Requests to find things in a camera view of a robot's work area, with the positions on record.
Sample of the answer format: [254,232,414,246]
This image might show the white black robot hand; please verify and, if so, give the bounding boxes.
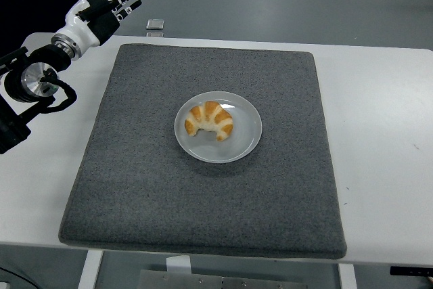
[64,0,143,48]

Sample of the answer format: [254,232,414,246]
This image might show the golden croissant bread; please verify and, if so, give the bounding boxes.
[184,100,234,142]

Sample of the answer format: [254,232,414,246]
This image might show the grey round plate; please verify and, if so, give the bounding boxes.
[174,91,263,164]

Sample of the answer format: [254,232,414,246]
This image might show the grey metal plate with screws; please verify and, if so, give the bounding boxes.
[137,269,309,289]

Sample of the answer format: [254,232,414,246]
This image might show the silver square floor box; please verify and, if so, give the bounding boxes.
[145,18,166,30]

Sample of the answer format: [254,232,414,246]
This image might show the grey felt mat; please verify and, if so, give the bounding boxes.
[58,43,348,259]

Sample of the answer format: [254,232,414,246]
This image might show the white table leg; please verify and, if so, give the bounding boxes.
[338,263,358,289]
[77,250,104,289]

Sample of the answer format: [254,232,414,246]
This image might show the black table control bar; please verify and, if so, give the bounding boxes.
[389,265,433,277]

